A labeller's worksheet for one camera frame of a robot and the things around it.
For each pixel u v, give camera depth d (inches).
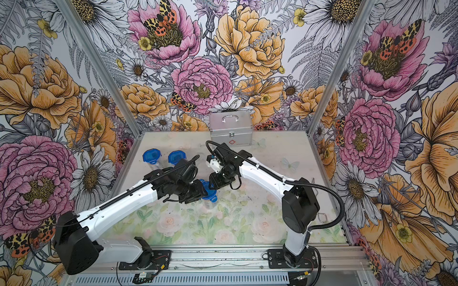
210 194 30.6
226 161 25.5
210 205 33.5
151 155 37.4
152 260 28.4
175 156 36.5
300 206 18.1
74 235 15.6
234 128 41.7
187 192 26.0
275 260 29.1
